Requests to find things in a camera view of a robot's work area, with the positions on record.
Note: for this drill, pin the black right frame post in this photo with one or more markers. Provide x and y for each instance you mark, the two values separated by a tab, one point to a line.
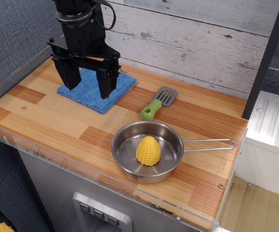
263	68

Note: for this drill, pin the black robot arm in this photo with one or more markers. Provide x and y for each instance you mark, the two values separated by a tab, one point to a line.
83	9

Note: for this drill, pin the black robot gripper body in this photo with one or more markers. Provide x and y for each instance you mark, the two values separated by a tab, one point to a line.
83	38

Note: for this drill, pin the folded blue towel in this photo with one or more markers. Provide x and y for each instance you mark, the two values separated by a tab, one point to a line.
87	91

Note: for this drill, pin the clear acrylic edge guard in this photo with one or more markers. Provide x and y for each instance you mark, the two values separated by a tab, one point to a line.
152	207

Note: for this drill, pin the stainless steel pan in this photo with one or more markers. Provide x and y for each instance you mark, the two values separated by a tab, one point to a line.
173	148

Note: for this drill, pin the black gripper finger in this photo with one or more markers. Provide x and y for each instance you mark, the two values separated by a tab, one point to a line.
107	78
69	72

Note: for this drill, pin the grey toy dispenser panel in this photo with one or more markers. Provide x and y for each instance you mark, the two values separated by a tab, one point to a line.
95	216

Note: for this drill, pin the white ribbed cabinet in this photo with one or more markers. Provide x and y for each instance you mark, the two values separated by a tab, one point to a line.
258	161

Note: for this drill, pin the grey spatula with green handle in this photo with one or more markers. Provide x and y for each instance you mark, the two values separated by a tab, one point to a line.
164	97

